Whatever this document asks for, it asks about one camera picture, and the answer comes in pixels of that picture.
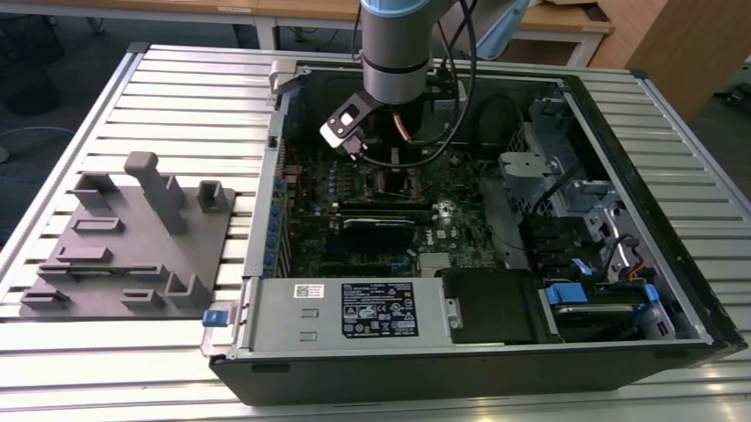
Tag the silver drive cage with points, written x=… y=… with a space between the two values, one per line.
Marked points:
x=589 y=200

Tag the black PC case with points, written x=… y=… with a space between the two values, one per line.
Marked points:
x=469 y=382

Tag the black RAM slot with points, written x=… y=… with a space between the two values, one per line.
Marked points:
x=381 y=203

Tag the green RAM stick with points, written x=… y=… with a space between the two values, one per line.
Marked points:
x=100 y=272

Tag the grey parts rack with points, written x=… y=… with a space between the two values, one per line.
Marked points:
x=146 y=264

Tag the black fan shroud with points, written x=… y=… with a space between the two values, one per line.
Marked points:
x=492 y=307

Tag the silver power supply unit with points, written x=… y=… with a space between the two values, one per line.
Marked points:
x=281 y=316

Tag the black office chair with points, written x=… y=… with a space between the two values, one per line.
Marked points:
x=29 y=66

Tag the blue plastic clip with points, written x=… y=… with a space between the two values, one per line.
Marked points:
x=577 y=266
x=649 y=293

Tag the silver finned heat sink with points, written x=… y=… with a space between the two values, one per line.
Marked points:
x=436 y=260

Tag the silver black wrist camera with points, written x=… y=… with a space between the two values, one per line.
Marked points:
x=345 y=118

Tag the wooden cabinet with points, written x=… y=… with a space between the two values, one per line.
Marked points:
x=675 y=44

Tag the blue case latch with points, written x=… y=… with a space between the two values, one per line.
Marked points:
x=212 y=317

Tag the wooden desk white frame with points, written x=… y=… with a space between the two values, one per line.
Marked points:
x=146 y=3
x=563 y=22

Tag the black graphics card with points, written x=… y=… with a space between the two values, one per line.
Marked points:
x=374 y=239

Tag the green motherboard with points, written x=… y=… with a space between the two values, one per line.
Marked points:
x=469 y=211

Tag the CPU socket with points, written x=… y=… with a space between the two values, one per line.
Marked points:
x=369 y=190

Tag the silver metal bracket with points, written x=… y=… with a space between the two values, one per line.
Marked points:
x=524 y=162

